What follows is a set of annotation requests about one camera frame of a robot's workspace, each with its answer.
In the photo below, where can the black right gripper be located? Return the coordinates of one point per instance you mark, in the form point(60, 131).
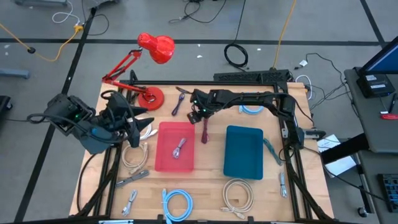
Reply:
point(206, 112)

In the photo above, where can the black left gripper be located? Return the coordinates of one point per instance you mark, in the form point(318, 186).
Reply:
point(119, 115)

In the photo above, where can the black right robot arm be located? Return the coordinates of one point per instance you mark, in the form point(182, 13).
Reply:
point(248, 99)

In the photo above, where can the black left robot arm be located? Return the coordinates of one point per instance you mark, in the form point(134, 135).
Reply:
point(71, 118)

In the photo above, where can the red translucent plastic bin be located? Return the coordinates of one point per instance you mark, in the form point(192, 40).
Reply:
point(168, 161)

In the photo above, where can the teal plastic bin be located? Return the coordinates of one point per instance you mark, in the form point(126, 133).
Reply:
point(242, 152)

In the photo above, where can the black power strip box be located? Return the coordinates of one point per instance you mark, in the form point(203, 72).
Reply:
point(248, 76)

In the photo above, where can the red desk lamp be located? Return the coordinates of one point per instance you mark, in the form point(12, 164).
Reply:
point(158, 48)

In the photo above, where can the white power adapter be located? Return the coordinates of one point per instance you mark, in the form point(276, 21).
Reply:
point(303, 63)

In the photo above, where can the white paper sheet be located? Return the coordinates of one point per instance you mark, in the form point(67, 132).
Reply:
point(340, 165)

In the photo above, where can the grey desk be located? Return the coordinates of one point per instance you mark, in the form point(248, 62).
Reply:
point(370, 124)

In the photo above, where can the black box with labels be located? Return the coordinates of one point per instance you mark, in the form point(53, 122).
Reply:
point(374, 85)

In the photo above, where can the red tool on desk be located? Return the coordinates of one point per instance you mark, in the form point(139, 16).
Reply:
point(390, 116)

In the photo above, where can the black computer monitor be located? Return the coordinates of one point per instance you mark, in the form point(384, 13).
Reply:
point(387, 60)

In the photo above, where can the black keyboard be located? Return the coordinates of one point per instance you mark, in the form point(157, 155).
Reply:
point(390, 191)

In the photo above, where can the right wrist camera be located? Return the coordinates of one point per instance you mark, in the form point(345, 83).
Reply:
point(192, 118)

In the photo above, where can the black aluminium table frame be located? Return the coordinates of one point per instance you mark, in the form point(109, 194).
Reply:
point(164, 83)

